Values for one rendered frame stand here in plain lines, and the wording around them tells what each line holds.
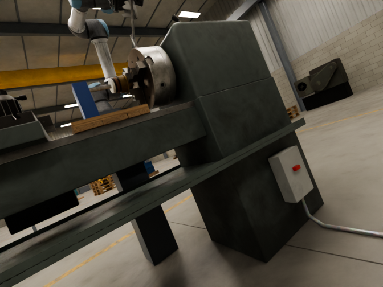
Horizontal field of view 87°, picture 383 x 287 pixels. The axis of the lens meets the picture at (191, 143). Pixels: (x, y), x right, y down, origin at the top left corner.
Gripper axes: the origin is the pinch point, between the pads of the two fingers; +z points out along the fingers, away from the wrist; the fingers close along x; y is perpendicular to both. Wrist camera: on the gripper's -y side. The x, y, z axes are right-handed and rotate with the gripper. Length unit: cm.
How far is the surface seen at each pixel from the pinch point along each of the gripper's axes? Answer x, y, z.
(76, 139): -16, 42, 43
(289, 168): -21, -44, 94
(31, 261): -14, 63, 75
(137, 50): -11.0, 2.9, 8.5
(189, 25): 1.2, -23.6, 9.3
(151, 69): -10.4, 2.6, 22.5
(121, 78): -20.2, 13.2, 15.3
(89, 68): -802, -201, -822
